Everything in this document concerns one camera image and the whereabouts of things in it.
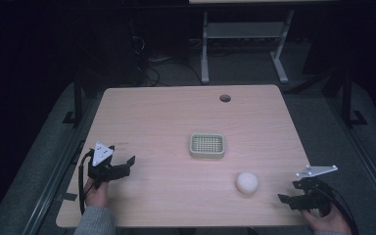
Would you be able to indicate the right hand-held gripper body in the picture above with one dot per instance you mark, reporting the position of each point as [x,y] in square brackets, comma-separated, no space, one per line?
[313,192]

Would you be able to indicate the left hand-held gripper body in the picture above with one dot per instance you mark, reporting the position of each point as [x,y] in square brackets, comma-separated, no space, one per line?
[102,154]

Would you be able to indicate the round white soap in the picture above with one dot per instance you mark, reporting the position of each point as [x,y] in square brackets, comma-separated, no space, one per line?
[247,182]

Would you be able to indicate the beige soap dish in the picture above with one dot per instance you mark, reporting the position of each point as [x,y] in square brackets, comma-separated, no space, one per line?
[207,146]

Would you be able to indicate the person's right hand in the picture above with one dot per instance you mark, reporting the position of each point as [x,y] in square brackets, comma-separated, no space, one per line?
[326,222]

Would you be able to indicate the person's left hand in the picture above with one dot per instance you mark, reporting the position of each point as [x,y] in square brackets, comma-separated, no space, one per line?
[96,195]

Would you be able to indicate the black metal stand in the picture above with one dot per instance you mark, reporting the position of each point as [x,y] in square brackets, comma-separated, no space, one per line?
[77,101]
[347,101]

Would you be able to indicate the white metal desk frame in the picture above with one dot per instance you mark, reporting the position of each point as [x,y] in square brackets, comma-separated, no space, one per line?
[244,31]

